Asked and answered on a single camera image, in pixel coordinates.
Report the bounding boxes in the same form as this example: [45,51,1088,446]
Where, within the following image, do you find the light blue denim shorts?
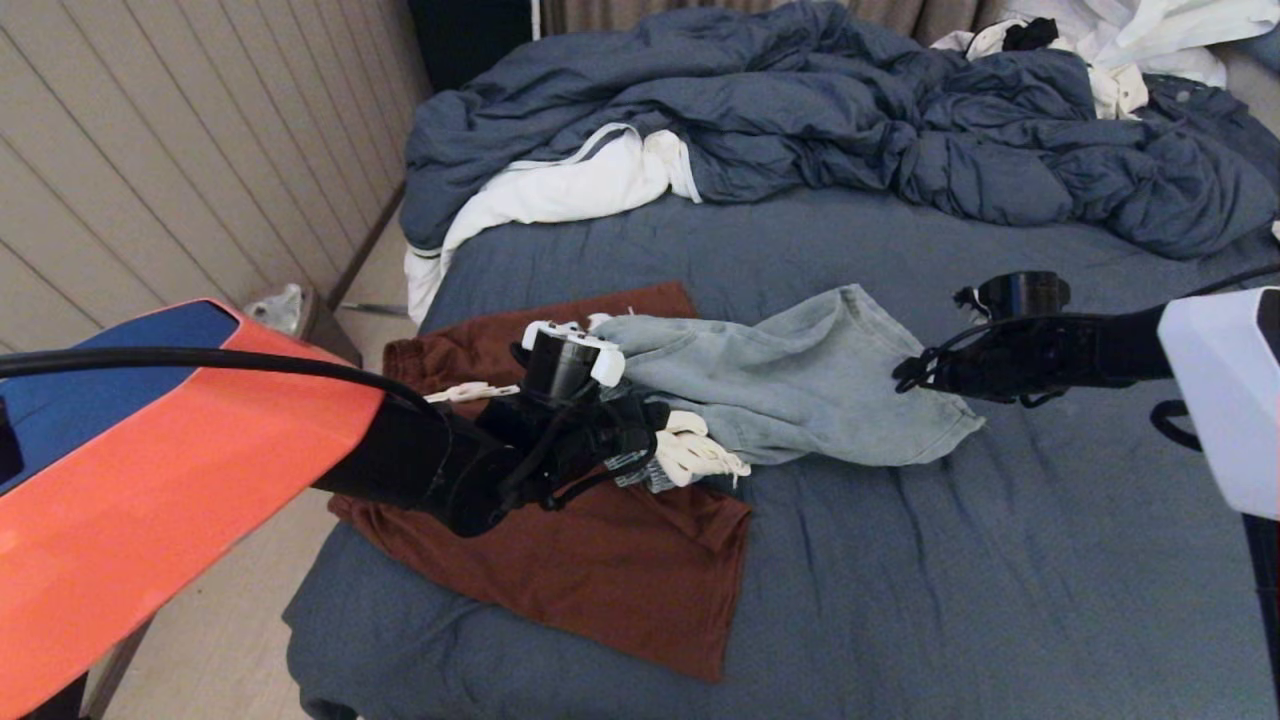
[590,284,986,493]

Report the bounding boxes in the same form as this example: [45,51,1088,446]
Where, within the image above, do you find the rust brown drawstring shorts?
[330,282,753,684]

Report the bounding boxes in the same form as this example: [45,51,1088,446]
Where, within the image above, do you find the bed with blue sheet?
[283,185,1280,720]

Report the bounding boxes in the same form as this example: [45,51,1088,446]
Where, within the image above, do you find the brown trash bin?
[298,288,363,369]

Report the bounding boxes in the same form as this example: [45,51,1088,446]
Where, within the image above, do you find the dark blue crumpled duvet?
[400,3,1280,261]

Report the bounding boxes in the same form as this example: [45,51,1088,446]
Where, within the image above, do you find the small black garment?
[1000,18,1058,53]

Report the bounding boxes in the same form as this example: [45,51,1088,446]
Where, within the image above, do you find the dark blue denim garment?
[1140,75,1280,156]

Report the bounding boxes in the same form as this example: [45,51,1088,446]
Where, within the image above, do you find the white crumpled clothing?
[1000,0,1280,89]

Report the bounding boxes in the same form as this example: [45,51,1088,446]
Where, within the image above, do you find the blue pillow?
[1235,20,1280,76]

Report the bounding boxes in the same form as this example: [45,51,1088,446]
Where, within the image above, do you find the dark cabinet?
[407,0,533,96]

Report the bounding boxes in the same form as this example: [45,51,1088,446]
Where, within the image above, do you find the beige curtain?
[540,0,1011,49]

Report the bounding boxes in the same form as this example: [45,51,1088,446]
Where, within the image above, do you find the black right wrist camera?
[955,270,1071,321]

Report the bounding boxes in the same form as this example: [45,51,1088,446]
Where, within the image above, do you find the black and white left wrist camera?
[512,320,626,401]

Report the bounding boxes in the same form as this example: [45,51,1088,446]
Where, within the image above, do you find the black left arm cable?
[0,345,446,421]

